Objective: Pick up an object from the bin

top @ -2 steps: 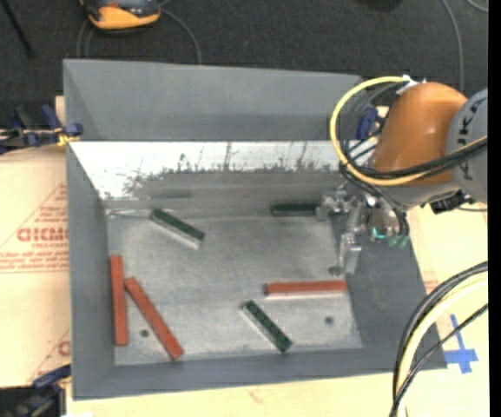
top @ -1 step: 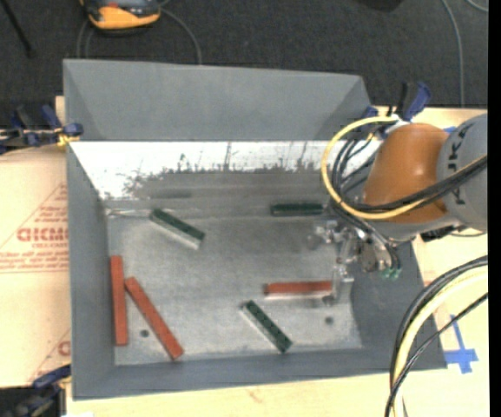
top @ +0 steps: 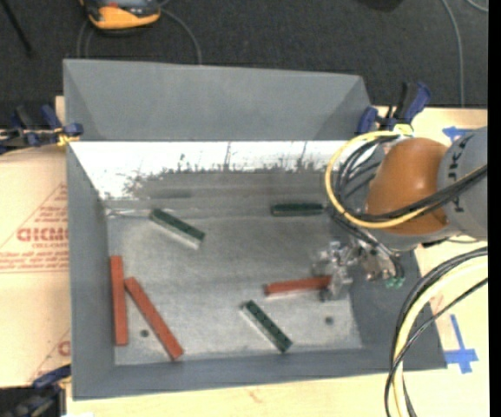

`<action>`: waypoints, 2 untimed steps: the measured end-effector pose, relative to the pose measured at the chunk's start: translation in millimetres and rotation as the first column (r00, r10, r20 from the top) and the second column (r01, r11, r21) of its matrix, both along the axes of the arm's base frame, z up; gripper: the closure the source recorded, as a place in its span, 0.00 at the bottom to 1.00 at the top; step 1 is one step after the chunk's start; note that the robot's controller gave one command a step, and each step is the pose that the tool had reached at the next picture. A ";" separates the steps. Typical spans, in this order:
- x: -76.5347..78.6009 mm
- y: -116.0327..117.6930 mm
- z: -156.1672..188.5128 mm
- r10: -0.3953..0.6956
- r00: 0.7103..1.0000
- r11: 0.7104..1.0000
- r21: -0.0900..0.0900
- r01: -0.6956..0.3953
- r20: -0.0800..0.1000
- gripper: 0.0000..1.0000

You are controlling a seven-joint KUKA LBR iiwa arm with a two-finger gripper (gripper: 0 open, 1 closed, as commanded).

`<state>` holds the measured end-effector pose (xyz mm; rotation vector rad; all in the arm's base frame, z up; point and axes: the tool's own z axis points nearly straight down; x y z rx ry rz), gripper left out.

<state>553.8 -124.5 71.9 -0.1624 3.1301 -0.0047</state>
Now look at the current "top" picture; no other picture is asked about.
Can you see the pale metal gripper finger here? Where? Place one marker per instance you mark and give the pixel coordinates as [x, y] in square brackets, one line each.
[330, 259]
[339, 287]

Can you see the brown cardboard board, red print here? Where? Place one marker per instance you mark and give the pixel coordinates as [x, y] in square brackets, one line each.
[24, 233]

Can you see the dark green flat block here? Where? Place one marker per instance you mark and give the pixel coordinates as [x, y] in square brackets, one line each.
[269, 326]
[179, 226]
[297, 209]

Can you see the grey metal bin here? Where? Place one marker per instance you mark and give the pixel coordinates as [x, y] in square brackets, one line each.
[215, 267]

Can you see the red-brown flat block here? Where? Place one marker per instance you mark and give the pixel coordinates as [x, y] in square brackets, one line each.
[295, 286]
[152, 317]
[119, 302]

